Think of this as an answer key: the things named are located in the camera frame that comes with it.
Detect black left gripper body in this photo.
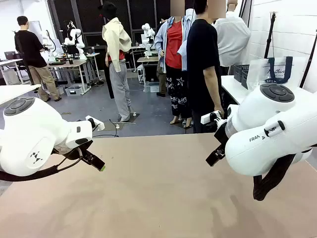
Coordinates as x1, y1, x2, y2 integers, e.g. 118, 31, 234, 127
64, 139, 94, 161

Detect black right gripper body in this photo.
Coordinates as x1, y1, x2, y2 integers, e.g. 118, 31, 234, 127
213, 121, 230, 151

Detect translucent shopping bag navy handles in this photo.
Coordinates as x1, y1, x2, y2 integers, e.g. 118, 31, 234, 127
246, 56, 307, 92

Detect person's right forearm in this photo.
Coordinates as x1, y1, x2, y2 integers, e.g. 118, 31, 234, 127
203, 67, 223, 105

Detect person's right hand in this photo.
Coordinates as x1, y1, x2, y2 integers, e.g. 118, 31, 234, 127
213, 103, 225, 119

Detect white side table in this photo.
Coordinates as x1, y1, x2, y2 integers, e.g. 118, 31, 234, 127
220, 75, 317, 105

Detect grey floor storage bin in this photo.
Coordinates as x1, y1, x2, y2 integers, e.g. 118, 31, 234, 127
64, 83, 88, 97

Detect person in black t-shirt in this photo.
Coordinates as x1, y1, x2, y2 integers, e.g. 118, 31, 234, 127
186, 0, 226, 134

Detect clear floor storage box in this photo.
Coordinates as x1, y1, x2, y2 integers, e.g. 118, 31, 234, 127
143, 81, 167, 93

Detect background workbench with clutter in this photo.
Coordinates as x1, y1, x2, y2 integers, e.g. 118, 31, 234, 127
47, 52, 101, 95

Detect white desk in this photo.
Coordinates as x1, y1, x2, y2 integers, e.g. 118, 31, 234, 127
0, 83, 42, 106

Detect mannequin red top blue shirt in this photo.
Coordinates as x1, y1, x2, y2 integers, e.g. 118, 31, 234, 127
155, 0, 197, 128

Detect small background desk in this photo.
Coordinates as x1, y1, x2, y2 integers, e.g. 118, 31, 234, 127
136, 56, 159, 84

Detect mannequin with cream hoodie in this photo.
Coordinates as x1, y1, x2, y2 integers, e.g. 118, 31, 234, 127
98, 1, 133, 122

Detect man black shirt khaki trousers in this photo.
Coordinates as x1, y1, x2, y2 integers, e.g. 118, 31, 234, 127
14, 15, 62, 102

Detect black tripod stand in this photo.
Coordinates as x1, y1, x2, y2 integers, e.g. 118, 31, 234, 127
263, 11, 277, 59

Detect black slanted tripod leg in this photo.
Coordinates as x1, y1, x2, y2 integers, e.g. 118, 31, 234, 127
299, 37, 317, 89

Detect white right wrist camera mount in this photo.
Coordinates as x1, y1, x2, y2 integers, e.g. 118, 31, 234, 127
200, 111, 228, 125

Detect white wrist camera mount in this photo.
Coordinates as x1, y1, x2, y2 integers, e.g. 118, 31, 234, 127
200, 111, 228, 125
85, 115, 106, 131

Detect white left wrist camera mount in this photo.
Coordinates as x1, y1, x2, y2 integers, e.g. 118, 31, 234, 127
85, 115, 106, 131

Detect metal mannequin base plate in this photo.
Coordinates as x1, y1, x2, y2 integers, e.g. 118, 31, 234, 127
97, 113, 141, 132

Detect black left arm cable sleeve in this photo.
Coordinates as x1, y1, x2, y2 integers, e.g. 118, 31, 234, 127
0, 148, 84, 182

